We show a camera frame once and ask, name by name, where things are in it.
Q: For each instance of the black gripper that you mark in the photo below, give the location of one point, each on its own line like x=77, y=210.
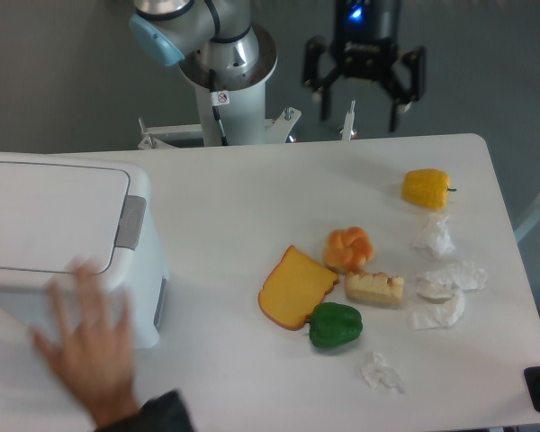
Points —
x=365, y=46

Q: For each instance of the white trash can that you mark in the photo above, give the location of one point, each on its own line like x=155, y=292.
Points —
x=55, y=209

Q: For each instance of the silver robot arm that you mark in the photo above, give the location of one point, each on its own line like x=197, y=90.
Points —
x=170, y=31

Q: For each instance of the dark sleeved forearm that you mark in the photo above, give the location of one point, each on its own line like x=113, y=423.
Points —
x=164, y=413

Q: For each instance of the person's hand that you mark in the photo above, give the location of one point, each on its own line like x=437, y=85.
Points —
x=94, y=360

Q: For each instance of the yellow toy bell pepper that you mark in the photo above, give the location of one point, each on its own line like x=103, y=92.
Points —
x=427, y=187

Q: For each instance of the orange knotted toy bun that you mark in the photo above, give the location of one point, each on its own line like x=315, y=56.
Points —
x=348, y=250

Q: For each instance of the crumpled white tissue upper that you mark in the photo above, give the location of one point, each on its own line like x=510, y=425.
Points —
x=435, y=239

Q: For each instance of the pale toy bread loaf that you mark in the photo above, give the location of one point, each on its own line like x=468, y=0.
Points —
x=377, y=288

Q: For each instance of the crumpled white tissue middle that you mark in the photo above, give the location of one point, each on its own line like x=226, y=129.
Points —
x=466, y=276

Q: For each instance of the toy bread slice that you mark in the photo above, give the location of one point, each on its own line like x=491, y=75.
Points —
x=294, y=288

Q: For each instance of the crumpled white tissue lower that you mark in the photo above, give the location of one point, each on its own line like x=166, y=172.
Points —
x=445, y=306

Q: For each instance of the green toy bell pepper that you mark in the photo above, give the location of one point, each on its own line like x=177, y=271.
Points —
x=333, y=325

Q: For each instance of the small crumpled white tissue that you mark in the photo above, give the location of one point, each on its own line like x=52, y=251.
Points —
x=375, y=371

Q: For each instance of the white post with red base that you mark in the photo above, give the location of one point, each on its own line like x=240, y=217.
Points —
x=348, y=131

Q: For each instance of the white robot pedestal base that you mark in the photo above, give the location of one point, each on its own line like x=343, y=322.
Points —
x=229, y=81

